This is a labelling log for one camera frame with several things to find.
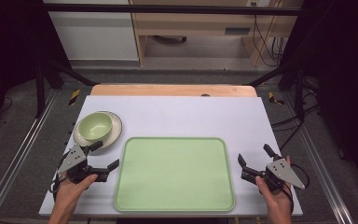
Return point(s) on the yellow black tape strip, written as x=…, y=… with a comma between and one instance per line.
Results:
x=74, y=97
x=272, y=98

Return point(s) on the wooden desk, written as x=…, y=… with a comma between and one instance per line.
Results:
x=199, y=21

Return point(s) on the white table board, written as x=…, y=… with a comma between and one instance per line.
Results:
x=183, y=118

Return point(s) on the light green bowl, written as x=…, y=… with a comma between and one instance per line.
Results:
x=94, y=126

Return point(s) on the person's right hand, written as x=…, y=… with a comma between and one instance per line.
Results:
x=276, y=199

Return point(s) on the wooden table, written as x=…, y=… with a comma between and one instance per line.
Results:
x=167, y=90

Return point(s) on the black horizontal frame bar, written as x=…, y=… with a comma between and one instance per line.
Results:
x=167, y=8

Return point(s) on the light green tray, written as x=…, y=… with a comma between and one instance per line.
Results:
x=174, y=174

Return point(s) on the person's left hand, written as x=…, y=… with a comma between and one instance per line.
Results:
x=71, y=193

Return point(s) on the black curtain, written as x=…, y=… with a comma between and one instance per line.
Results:
x=341, y=62
x=9, y=46

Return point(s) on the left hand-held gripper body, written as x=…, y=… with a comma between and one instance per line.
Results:
x=73, y=157

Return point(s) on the black metal stand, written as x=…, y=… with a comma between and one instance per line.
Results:
x=299, y=93
x=40, y=90

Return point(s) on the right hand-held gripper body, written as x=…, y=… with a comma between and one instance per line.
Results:
x=281, y=172

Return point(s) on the cream plate with dark rim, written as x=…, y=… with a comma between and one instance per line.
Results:
x=115, y=130

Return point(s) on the aluminium floor rail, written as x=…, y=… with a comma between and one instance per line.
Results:
x=323, y=168
x=18, y=149

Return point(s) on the white cabinet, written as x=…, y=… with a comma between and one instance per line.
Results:
x=96, y=37

